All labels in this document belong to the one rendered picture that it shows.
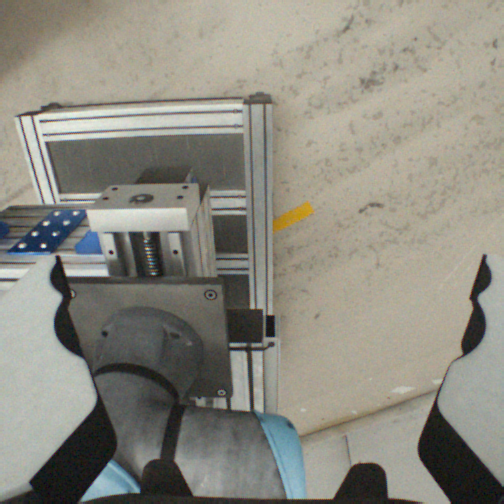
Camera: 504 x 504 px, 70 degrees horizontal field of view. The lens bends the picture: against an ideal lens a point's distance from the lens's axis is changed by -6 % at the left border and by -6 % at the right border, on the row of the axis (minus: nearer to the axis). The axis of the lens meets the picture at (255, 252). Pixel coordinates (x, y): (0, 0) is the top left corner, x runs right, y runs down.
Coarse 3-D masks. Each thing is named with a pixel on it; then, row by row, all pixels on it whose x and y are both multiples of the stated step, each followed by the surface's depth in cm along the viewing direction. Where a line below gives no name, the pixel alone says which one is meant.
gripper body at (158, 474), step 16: (160, 464) 6; (176, 464) 6; (368, 464) 5; (144, 480) 5; (160, 480) 5; (176, 480) 5; (352, 480) 5; (368, 480) 5; (384, 480) 5; (112, 496) 5; (128, 496) 5; (144, 496) 5; (160, 496) 5; (176, 496) 5; (192, 496) 5; (336, 496) 5; (352, 496) 5; (368, 496) 5; (384, 496) 5
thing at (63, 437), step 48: (48, 288) 10; (0, 336) 8; (48, 336) 8; (0, 384) 7; (48, 384) 7; (0, 432) 6; (48, 432) 6; (96, 432) 7; (0, 480) 5; (48, 480) 6
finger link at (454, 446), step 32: (480, 288) 10; (480, 320) 8; (480, 352) 7; (448, 384) 7; (480, 384) 7; (448, 416) 6; (480, 416) 6; (448, 448) 6; (480, 448) 6; (448, 480) 6; (480, 480) 5
